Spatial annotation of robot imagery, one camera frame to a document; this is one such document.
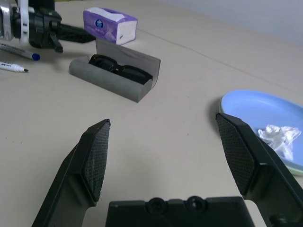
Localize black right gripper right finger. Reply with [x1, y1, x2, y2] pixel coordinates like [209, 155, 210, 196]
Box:
[215, 112, 303, 227]

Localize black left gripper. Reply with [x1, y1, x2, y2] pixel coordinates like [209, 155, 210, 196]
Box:
[28, 9, 97, 53]

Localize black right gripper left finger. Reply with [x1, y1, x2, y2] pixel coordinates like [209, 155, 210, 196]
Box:
[31, 118, 111, 227]

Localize white tissue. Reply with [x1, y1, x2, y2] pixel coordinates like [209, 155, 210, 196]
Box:
[257, 124, 301, 160]

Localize blue plate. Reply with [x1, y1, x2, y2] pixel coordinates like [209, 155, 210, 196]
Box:
[220, 89, 303, 170]

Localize grey glasses case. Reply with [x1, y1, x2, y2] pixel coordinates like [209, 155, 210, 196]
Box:
[68, 39, 161, 104]

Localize black sunglasses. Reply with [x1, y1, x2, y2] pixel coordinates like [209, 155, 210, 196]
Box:
[88, 54, 153, 85]

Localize white marker with black tip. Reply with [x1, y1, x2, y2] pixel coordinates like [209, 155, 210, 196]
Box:
[0, 61, 29, 74]

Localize purple tissue box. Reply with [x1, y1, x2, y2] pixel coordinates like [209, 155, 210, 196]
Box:
[82, 7, 138, 45]

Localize white marker with blue cap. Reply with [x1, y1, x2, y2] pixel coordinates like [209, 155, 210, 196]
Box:
[0, 42, 41, 61]

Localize green plate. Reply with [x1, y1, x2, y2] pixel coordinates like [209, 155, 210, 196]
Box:
[219, 99, 303, 177]

